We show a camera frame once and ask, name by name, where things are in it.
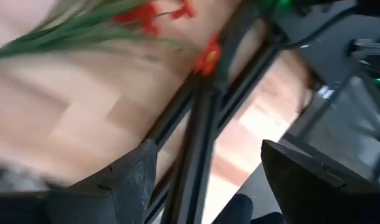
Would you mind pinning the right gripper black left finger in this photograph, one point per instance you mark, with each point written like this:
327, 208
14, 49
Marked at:
124, 186

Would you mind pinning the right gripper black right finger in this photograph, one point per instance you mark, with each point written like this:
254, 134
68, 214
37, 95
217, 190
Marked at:
317, 196

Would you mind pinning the red artificial flower bunch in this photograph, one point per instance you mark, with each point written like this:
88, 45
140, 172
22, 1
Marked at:
84, 34

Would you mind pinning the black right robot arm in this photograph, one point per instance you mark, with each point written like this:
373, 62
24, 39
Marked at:
327, 46

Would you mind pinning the black metal table frame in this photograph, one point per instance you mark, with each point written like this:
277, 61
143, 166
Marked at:
202, 124

